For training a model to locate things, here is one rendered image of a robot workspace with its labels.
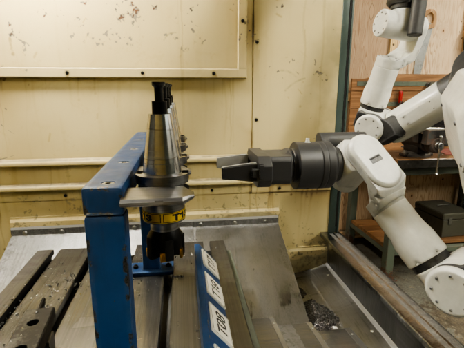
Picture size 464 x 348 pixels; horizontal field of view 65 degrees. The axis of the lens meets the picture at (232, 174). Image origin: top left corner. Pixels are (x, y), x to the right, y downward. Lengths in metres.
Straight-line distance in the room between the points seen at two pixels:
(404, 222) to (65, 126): 0.99
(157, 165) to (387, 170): 0.42
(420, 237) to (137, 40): 0.94
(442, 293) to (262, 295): 0.59
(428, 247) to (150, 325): 0.50
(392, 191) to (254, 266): 0.62
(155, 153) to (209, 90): 0.81
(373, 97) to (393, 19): 0.19
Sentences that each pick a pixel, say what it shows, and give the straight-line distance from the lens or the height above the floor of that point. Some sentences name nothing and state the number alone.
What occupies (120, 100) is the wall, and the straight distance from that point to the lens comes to 1.23.
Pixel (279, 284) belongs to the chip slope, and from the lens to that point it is 1.16.
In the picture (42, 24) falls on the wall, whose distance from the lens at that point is 1.28.
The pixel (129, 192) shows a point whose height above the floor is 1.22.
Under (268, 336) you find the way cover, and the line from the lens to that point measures 0.98.
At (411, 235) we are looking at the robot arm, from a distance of 0.69.
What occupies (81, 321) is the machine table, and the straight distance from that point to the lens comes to 0.78.
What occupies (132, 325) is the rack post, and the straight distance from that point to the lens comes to 0.44.
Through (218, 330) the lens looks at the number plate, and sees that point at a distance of 0.63.
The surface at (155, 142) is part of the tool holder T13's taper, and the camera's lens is 0.42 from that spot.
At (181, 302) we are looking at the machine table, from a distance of 0.79.
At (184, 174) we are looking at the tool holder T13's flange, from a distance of 0.42.
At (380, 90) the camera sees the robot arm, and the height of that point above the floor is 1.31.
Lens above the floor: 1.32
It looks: 13 degrees down
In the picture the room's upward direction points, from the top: straight up
